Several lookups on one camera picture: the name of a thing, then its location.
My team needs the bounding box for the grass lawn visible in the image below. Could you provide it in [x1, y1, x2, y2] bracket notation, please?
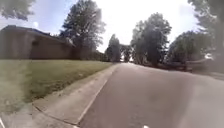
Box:
[0, 59, 114, 115]

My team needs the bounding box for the brown brick building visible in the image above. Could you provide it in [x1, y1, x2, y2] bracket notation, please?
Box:
[0, 24, 76, 61]

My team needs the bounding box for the tree with overhanging branches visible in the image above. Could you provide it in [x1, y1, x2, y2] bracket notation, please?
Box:
[0, 0, 36, 21]

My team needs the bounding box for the grey asphalt road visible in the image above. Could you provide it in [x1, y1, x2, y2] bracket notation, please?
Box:
[78, 62, 224, 128]

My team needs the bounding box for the small dark tree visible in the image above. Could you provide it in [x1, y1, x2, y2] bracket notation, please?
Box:
[104, 33, 123, 63]

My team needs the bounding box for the tall dark tree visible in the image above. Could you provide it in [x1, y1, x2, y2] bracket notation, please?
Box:
[187, 0, 224, 69]
[59, 0, 106, 61]

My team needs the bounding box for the pale concrete kerb gutter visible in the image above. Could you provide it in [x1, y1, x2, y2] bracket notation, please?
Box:
[0, 63, 120, 128]

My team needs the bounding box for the broad dark tree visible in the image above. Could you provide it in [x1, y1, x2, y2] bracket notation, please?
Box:
[130, 12, 173, 66]
[166, 30, 215, 65]

